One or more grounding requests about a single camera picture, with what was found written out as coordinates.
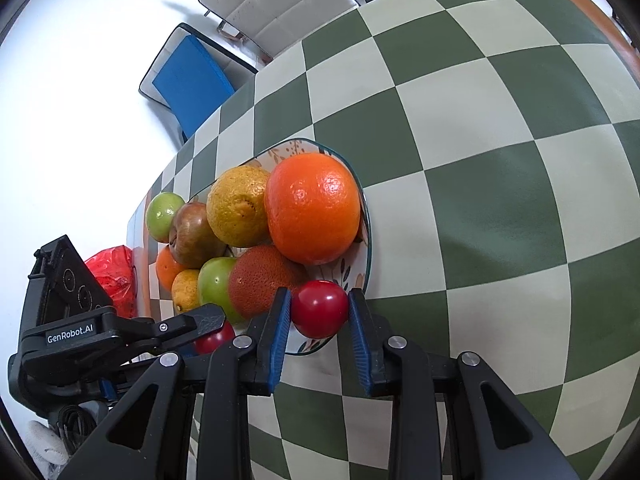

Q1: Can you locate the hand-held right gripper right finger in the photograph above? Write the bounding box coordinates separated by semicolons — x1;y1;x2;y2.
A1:
348;288;582;480

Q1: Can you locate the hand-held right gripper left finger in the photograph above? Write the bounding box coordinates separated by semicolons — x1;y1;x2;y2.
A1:
52;287;293;480

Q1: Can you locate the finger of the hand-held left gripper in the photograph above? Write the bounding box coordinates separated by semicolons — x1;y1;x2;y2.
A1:
117;304;226;358

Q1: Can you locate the yellow citrus fruit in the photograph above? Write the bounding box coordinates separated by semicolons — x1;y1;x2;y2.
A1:
205;165;272;249
171;268;204;314

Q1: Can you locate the small red tomato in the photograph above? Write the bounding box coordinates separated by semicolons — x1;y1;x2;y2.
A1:
290;280;350;340
192;322;237;356

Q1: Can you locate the green apple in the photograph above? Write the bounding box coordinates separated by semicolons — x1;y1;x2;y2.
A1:
145;191;187;244
197;256;246;324

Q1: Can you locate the orange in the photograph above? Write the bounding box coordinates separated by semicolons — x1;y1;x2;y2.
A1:
264;152;362;267
155;245;189;292

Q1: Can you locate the rough reddish brown citrus fruit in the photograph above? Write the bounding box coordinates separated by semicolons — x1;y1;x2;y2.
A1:
228;244;311;319

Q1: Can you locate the floral oval plate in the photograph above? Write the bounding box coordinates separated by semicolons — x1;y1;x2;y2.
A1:
220;137;374;357

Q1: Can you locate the reddish brown apple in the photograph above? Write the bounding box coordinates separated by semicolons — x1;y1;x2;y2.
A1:
168;201;229;270

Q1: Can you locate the person's left hand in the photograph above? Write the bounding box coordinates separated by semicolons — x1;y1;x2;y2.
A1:
26;419;69;468

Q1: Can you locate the red plastic bag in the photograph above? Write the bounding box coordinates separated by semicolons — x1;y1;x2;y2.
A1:
83;245;139;319

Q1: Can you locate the white glass table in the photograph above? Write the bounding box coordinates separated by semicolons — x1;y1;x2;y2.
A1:
126;199;152;307

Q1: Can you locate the green checkered table mat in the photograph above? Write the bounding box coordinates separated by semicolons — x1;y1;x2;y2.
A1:
144;0;640;480

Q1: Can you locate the blue cushion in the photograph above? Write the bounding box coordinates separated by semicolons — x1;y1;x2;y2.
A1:
152;35;236;136

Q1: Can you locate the white padded chair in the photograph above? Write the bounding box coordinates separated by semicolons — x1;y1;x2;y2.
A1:
197;0;361;64

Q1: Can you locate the black cable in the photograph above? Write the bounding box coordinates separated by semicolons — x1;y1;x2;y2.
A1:
54;404;109;457

